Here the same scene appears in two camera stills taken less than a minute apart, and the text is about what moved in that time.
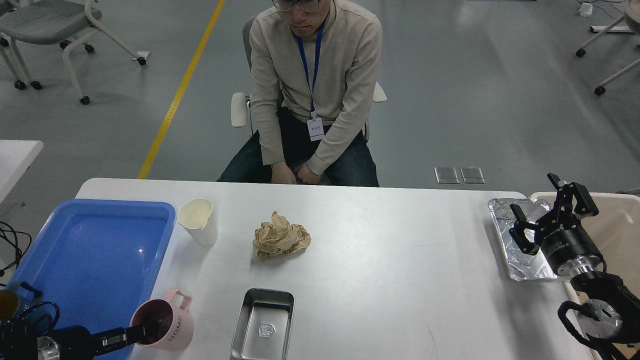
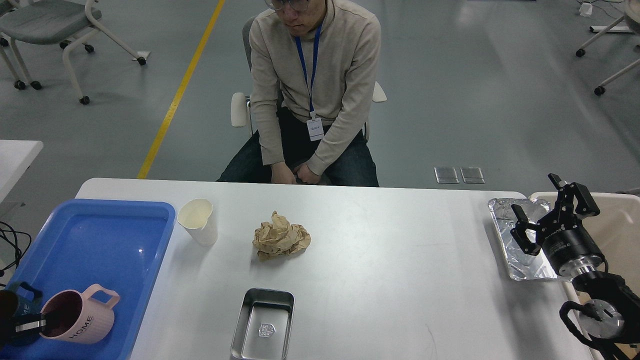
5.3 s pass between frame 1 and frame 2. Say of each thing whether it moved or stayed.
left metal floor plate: stayed
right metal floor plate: stayed
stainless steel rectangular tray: stayed
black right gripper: stayed
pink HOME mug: moved
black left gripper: moved
